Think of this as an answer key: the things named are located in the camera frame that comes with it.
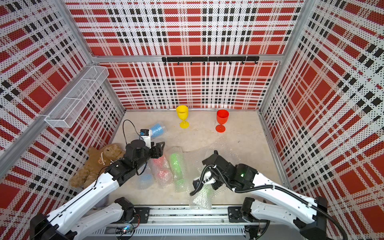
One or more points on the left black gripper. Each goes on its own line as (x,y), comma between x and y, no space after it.
(157,150)

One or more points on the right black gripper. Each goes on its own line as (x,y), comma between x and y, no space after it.
(217,184)

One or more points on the bubble wrap sheet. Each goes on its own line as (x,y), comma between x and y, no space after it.
(178,151)
(193,159)

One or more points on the yellow plastic wine glass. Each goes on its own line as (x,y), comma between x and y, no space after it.
(183,112)

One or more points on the red plastic wine glass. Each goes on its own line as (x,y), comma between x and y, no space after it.
(222,118)

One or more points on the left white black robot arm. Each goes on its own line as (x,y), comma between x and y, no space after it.
(69,221)

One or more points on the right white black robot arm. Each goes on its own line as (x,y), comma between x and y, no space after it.
(269,201)

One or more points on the blue glass in bubble wrap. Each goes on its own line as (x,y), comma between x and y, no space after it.
(157,130)

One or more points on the wrapped red glass bundle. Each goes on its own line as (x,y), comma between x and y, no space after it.
(161,172)

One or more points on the wrapped green glass bundle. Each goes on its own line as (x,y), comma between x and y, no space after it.
(177,164)

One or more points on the wrapped light blue glass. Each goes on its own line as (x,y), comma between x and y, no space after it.
(145,180)

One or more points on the brown teddy bear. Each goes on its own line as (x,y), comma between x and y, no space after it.
(98,160)

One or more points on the green circuit board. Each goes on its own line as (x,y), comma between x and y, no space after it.
(125,230)

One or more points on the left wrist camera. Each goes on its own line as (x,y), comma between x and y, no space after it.
(146,136)

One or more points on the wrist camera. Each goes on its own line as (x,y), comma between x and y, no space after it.
(146,136)
(208,178)

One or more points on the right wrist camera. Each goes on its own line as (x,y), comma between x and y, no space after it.
(208,178)

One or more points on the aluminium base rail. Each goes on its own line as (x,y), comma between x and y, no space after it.
(184,221)

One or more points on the white wire mesh basket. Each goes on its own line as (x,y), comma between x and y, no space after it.
(67,111)

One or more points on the black wall hook rail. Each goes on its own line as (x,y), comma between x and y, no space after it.
(210,59)

